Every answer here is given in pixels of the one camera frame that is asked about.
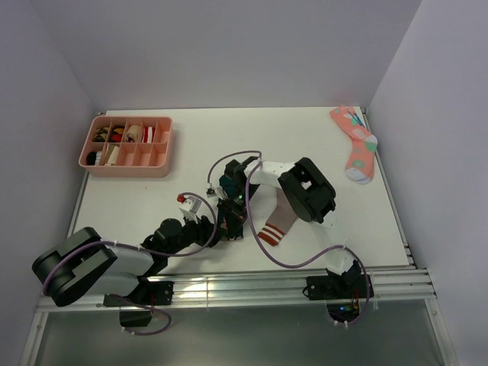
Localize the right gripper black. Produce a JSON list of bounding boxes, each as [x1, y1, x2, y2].
[[218, 184, 260, 238]]

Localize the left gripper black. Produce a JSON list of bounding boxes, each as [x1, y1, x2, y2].
[[165, 211, 227, 258]]

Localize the dark green patterned sock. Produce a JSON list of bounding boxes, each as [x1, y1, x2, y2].
[[217, 175, 243, 241]]

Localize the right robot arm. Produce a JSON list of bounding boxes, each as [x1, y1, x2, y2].
[[217, 156, 369, 297]]

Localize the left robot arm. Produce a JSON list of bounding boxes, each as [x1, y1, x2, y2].
[[32, 216, 227, 307]]

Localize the taupe sock red striped cuff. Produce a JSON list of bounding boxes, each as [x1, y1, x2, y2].
[[258, 188, 297, 246]]

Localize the rolled red white sock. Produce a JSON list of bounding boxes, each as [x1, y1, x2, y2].
[[142, 126, 156, 143]]

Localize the rolled beige sock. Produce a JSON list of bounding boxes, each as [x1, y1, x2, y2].
[[104, 144, 120, 166]]

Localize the rolled tan pink sock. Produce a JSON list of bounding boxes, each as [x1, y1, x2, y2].
[[124, 125, 140, 143]]

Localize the pink divided organizer tray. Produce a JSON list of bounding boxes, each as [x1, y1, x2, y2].
[[79, 115, 173, 178]]

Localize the rolled dark red sock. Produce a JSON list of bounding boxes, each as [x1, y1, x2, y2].
[[108, 125, 124, 143]]

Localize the rolled black white sock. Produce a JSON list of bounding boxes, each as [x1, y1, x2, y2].
[[85, 151, 102, 166]]

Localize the pink patterned sock pair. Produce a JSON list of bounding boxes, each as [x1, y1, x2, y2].
[[329, 106, 378, 185]]

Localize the rolled brown black sock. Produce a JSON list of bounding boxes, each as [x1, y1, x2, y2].
[[92, 127, 109, 143]]

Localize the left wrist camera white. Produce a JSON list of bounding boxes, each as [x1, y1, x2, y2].
[[177, 194, 201, 223]]

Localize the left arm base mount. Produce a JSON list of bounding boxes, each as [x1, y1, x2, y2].
[[103, 281, 174, 336]]

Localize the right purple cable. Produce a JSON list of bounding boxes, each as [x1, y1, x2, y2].
[[206, 150, 371, 327]]

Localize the purple cable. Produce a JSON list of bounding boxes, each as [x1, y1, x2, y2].
[[206, 150, 371, 327], [40, 192, 219, 336]]

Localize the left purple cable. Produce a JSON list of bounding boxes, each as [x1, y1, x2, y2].
[[40, 192, 219, 336]]

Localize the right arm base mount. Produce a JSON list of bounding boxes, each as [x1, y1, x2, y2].
[[302, 273, 374, 323]]

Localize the aluminium rail frame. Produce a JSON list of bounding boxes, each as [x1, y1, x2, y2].
[[21, 107, 458, 365]]

